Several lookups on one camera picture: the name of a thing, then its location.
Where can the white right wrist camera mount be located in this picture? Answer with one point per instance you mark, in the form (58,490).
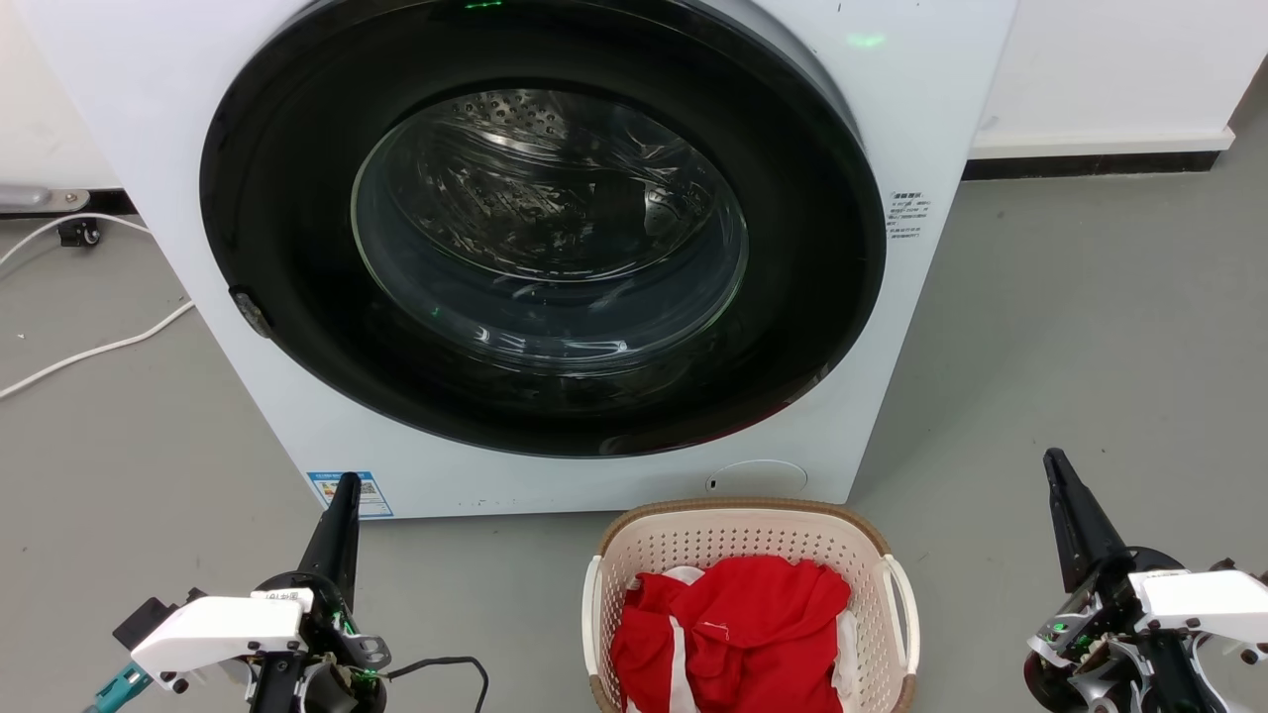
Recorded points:
(1204,599)

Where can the red garment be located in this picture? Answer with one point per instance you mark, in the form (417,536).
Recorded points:
(753,634)

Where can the black round washer door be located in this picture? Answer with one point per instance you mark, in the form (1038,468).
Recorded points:
(297,218)

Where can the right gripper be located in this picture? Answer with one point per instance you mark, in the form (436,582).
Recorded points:
(1100,634)

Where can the white text label sticker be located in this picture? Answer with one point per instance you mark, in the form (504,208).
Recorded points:
(907,216)

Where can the grey metal bar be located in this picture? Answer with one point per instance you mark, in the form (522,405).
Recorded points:
(40,198)

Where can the cream plastic laundry basket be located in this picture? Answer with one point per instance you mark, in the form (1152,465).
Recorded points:
(733,535)

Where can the white front-load washing machine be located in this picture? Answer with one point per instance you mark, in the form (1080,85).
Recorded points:
(921,119)

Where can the black caster wheel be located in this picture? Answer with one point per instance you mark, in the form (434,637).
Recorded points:
(79,234)

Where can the round white filter cover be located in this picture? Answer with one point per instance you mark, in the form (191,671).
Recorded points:
(761,478)

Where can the blue energy label sticker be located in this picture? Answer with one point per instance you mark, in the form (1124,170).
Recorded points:
(352,493)

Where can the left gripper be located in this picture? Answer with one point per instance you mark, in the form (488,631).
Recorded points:
(337,654)

